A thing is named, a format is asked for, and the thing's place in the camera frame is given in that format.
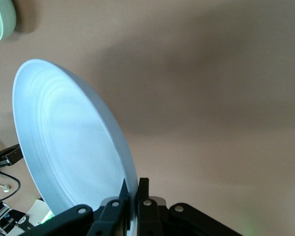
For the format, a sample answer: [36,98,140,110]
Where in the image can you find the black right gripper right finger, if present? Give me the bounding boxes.
[136,177,163,236]

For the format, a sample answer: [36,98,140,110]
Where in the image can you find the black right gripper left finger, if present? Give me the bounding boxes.
[88,177,131,236]

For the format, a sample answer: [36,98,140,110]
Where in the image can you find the wide blue bowl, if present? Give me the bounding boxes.
[12,58,140,236]

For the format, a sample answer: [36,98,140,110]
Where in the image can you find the small deep green bowl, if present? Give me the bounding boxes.
[0,0,17,45]

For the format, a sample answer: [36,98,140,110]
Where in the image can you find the black right arm base cable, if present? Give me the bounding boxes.
[0,169,22,205]

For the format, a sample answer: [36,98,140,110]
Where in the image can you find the aluminium frame profile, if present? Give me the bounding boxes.
[0,201,17,236]

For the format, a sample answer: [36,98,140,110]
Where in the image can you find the black metal bracket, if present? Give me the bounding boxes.
[0,144,24,167]

